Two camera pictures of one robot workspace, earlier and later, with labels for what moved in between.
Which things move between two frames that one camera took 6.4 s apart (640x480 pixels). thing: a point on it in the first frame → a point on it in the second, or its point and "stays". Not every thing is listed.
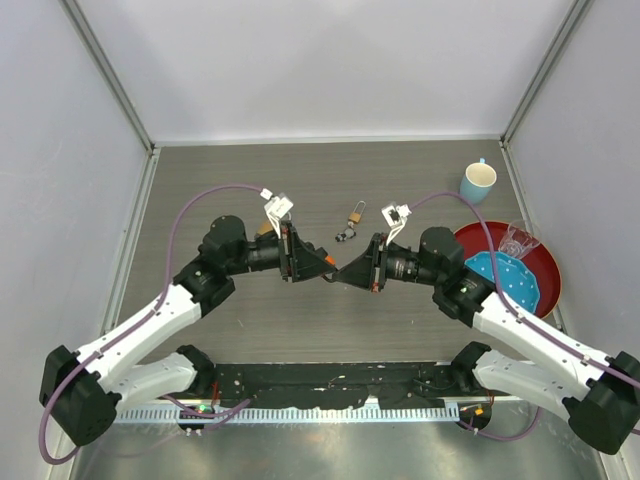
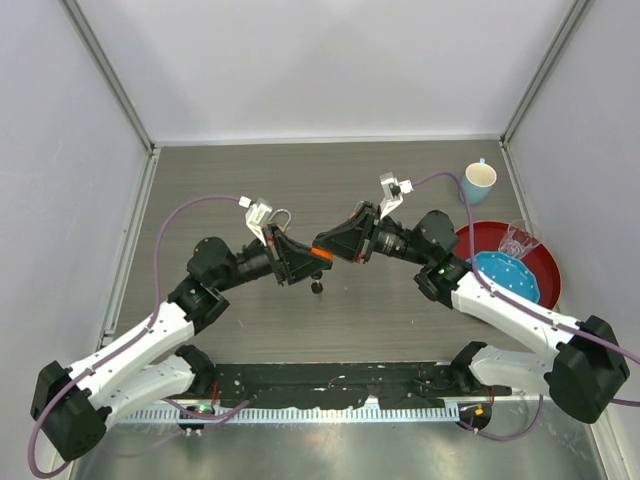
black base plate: [327, 384] stays
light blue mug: [477, 180] stays
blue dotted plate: [515, 278] stays
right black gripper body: [379, 261] → [374, 209]
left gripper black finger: [311, 262] stays
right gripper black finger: [357, 274] → [352, 238]
